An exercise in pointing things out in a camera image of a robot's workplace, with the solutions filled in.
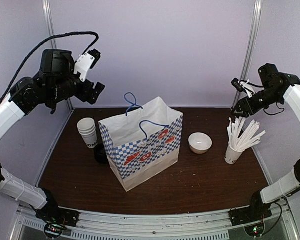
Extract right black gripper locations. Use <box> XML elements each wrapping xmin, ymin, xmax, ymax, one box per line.
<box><xmin>231</xmin><ymin>86</ymin><xmax>283</xmax><ymax>118</ymax></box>

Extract checkered paper takeout bag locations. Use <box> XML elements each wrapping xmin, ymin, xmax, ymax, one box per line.
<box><xmin>98</xmin><ymin>96</ymin><xmax>184</xmax><ymax>192</ymax></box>

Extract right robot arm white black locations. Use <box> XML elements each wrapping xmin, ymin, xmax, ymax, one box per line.
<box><xmin>231</xmin><ymin>63</ymin><xmax>300</xmax><ymax>221</ymax></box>

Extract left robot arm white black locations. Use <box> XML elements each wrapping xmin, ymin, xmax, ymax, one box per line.
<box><xmin>0</xmin><ymin>31</ymin><xmax>105</xmax><ymax>222</ymax></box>

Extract bundle of white wrapped straws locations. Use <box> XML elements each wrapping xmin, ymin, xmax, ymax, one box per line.
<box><xmin>227</xmin><ymin>117</ymin><xmax>266</xmax><ymax>152</ymax></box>

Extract stack of white paper cups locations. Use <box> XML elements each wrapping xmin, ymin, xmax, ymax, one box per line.
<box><xmin>76</xmin><ymin>117</ymin><xmax>98</xmax><ymax>149</ymax></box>

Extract white cup holding straws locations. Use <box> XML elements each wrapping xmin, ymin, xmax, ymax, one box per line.
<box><xmin>224</xmin><ymin>145</ymin><xmax>243</xmax><ymax>165</ymax></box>

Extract white ceramic bowl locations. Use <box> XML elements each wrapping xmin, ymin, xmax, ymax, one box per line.
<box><xmin>188</xmin><ymin>132</ymin><xmax>213</xmax><ymax>155</ymax></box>

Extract stack of black cup lids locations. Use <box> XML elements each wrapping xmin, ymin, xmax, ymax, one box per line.
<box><xmin>93</xmin><ymin>144</ymin><xmax>109</xmax><ymax>165</ymax></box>

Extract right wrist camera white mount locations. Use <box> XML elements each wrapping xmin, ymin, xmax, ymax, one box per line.
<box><xmin>231</xmin><ymin>78</ymin><xmax>256</xmax><ymax>98</ymax></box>

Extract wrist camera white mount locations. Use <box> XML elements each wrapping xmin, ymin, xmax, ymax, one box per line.
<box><xmin>73</xmin><ymin>49</ymin><xmax>101</xmax><ymax>82</ymax></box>
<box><xmin>231</xmin><ymin>78</ymin><xmax>256</xmax><ymax>98</ymax></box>

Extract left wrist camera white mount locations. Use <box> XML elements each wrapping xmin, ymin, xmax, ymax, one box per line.
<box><xmin>73</xmin><ymin>49</ymin><xmax>101</xmax><ymax>82</ymax></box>

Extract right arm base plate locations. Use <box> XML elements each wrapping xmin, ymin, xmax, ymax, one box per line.
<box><xmin>228</xmin><ymin>207</ymin><xmax>272</xmax><ymax>227</ymax></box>

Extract right aluminium corner post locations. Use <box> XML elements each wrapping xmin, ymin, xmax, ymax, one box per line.
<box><xmin>231</xmin><ymin>0</ymin><xmax>263</xmax><ymax>111</ymax></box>

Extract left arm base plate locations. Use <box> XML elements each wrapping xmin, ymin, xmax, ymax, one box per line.
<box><xmin>34</xmin><ymin>208</ymin><xmax>80</xmax><ymax>227</ymax></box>

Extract aluminium front rail frame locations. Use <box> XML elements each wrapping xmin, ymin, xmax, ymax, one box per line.
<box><xmin>11</xmin><ymin>194</ymin><xmax>300</xmax><ymax>240</ymax></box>

